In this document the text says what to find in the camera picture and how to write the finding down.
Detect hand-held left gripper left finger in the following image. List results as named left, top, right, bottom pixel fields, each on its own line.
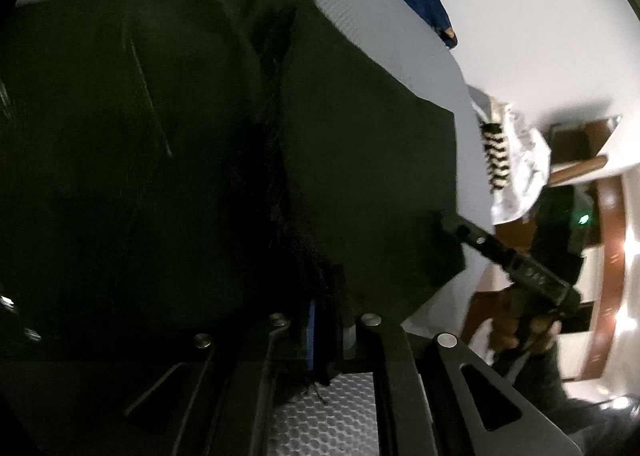
left=122, top=300, right=322, bottom=456

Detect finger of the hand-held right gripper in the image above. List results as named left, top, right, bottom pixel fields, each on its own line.
left=439, top=212, right=516, bottom=269

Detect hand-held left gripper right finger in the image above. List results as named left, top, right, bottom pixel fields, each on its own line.
left=342, top=313, right=585, bottom=456

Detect black pants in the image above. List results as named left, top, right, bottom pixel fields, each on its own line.
left=0, top=0, right=468, bottom=387

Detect person's right hand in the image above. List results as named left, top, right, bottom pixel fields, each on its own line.
left=487, top=286, right=558, bottom=354

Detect black white striped knit cloth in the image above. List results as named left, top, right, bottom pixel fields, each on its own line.
left=479, top=121, right=507, bottom=195

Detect brown wooden cabinet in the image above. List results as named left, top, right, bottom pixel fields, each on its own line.
left=547, top=115, right=630, bottom=381

